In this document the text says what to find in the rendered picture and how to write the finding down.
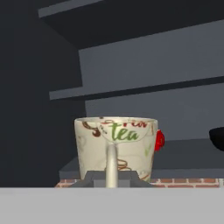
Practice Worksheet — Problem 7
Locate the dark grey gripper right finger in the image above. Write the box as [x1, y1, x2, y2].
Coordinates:
[117, 171, 155, 188]

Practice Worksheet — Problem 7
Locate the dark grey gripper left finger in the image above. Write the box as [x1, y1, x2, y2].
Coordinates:
[68, 171, 108, 188]

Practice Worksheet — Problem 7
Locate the cream printed tea mug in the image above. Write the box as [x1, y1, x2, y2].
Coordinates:
[73, 116, 159, 188]

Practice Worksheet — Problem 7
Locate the dark grey open cabinet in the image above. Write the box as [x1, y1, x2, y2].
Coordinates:
[0, 0, 224, 188]

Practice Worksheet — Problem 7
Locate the red round object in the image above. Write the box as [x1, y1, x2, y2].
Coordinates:
[154, 129, 165, 152]

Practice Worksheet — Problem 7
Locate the black bowl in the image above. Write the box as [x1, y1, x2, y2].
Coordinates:
[208, 126, 224, 151]

